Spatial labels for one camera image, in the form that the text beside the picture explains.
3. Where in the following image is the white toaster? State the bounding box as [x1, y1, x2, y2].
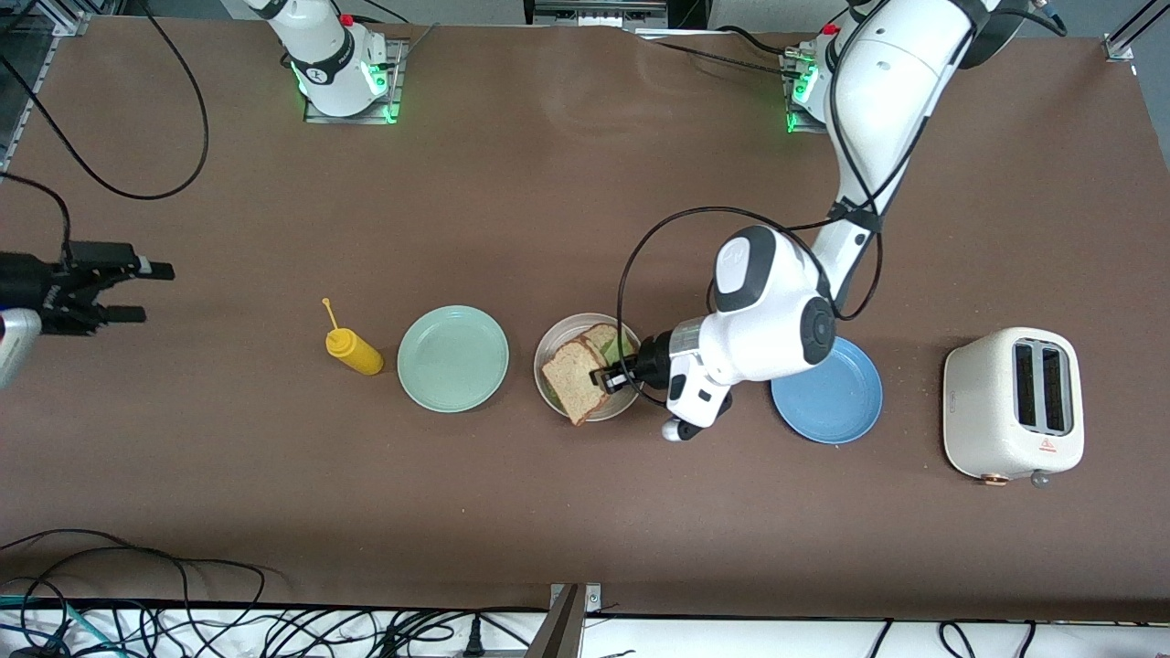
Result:
[942, 326, 1087, 488]

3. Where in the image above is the black metal frame unit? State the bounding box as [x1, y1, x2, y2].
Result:
[523, 0, 673, 30]

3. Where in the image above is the black base cable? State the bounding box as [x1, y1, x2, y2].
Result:
[631, 26, 805, 81]

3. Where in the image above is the brown bread slice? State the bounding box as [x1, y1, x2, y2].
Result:
[540, 338, 613, 427]
[583, 323, 633, 365]

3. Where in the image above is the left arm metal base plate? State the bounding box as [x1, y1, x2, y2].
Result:
[782, 50, 835, 136]

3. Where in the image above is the black looped table cable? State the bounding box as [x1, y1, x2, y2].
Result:
[0, 528, 275, 641]

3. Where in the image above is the green lettuce leaf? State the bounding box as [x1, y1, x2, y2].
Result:
[545, 331, 638, 408]

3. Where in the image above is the grey metal bracket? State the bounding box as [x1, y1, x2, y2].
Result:
[526, 582, 604, 658]

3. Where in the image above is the beige plate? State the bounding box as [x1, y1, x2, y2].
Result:
[534, 313, 647, 422]

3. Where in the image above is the yellow mustard squeeze bottle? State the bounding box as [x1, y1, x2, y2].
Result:
[321, 297, 385, 377]

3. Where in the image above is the blue plate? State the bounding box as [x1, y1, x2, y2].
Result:
[771, 336, 884, 446]

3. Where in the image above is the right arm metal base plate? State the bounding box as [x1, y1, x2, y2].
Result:
[303, 38, 403, 125]

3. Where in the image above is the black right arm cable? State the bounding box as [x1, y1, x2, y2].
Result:
[0, 0, 210, 266]

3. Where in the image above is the mint green plate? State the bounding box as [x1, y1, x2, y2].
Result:
[397, 305, 510, 414]

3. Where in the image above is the teal cable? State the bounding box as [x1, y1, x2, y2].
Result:
[0, 592, 101, 654]

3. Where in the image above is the aluminium frame profile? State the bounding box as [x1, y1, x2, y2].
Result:
[0, 0, 115, 37]

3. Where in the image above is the black floor cable tangle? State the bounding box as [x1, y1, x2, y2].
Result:
[0, 599, 549, 658]

